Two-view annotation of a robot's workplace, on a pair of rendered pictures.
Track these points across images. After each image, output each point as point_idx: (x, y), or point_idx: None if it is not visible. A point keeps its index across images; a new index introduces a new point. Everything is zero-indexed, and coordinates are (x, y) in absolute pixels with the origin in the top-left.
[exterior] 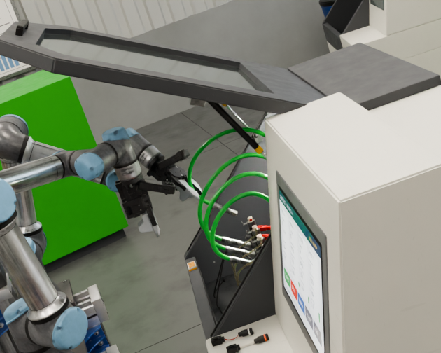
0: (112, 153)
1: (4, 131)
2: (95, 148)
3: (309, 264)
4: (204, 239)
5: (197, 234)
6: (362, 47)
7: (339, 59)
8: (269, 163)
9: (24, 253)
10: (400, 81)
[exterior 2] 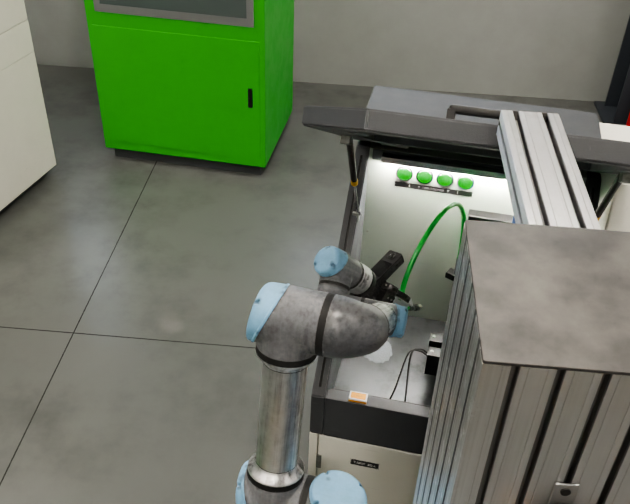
0: None
1: (365, 308)
2: None
3: None
4: (332, 362)
5: (326, 359)
6: (403, 91)
7: (413, 107)
8: (624, 226)
9: None
10: (578, 123)
